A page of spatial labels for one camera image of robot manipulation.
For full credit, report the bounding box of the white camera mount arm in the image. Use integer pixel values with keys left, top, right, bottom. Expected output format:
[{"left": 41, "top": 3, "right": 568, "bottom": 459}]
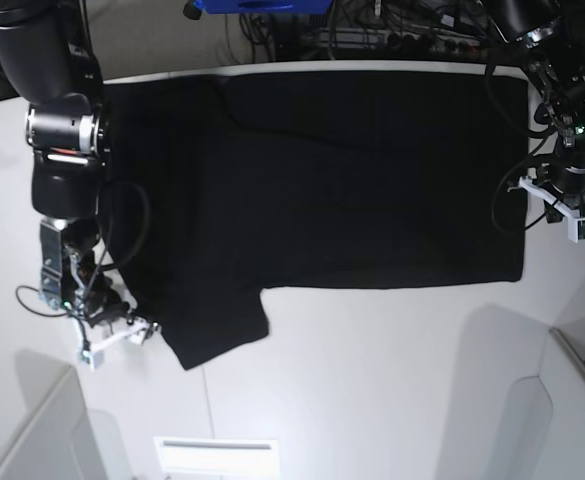
[
  {"left": 74, "top": 317, "right": 161, "bottom": 371},
  {"left": 507, "top": 176, "right": 585, "bottom": 243}
]

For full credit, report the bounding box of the blue box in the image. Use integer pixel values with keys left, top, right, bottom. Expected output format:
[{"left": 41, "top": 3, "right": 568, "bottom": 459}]
[{"left": 194, "top": 0, "right": 332, "bottom": 14}]

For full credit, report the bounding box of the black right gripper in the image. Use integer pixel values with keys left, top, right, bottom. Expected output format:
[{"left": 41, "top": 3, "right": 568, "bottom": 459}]
[{"left": 66, "top": 273, "right": 133, "bottom": 328}]

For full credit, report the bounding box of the white partition panel right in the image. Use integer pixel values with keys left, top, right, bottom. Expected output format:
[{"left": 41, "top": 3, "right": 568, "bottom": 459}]
[{"left": 510, "top": 329, "right": 585, "bottom": 479}]

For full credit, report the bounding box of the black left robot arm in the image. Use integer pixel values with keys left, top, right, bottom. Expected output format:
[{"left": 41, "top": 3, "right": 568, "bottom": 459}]
[{"left": 481, "top": 1, "right": 585, "bottom": 200}]

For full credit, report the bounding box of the black T-shirt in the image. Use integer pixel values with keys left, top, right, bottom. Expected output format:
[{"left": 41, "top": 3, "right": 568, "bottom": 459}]
[{"left": 104, "top": 71, "right": 528, "bottom": 370}]

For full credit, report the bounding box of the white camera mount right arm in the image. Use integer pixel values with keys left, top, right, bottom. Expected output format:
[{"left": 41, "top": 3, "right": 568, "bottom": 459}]
[{"left": 74, "top": 317, "right": 161, "bottom": 371}]

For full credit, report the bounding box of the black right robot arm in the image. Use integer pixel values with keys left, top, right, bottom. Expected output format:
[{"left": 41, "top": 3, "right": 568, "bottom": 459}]
[{"left": 0, "top": 1, "right": 132, "bottom": 327}]

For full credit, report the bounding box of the white partition panel left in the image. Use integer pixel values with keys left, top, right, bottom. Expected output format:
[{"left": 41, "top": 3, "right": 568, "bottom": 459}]
[{"left": 0, "top": 350, "right": 135, "bottom": 479}]

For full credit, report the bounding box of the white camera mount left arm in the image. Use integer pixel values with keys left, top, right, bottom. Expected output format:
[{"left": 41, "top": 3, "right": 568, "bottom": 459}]
[{"left": 507, "top": 176, "right": 585, "bottom": 243}]

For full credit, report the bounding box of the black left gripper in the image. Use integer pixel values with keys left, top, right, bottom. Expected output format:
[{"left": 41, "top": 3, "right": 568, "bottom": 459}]
[{"left": 536, "top": 157, "right": 585, "bottom": 210}]

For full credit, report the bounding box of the white partition panel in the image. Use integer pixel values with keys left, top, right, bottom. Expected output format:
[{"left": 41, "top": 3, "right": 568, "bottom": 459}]
[
  {"left": 0, "top": 350, "right": 135, "bottom": 479},
  {"left": 510, "top": 329, "right": 585, "bottom": 479}
]

